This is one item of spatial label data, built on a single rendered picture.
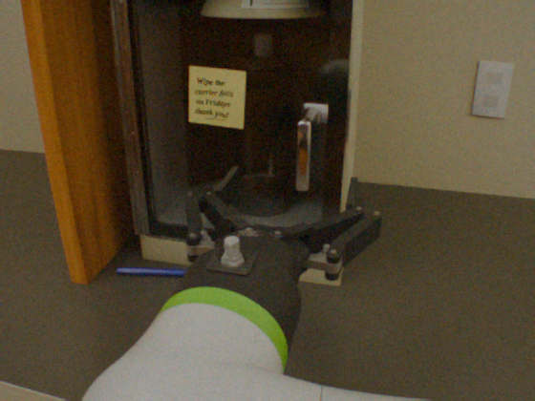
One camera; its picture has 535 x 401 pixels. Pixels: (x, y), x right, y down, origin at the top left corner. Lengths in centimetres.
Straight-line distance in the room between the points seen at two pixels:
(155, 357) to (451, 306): 55
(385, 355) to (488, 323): 17
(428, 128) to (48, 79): 76
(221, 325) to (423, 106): 85
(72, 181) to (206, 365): 49
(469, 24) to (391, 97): 22
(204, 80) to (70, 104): 19
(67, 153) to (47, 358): 27
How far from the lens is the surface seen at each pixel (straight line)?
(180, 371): 25
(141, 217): 76
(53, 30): 67
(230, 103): 64
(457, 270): 82
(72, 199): 72
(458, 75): 106
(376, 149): 110
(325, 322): 68
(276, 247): 38
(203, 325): 28
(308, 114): 61
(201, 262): 35
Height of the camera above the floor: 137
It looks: 25 degrees down
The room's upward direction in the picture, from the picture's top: straight up
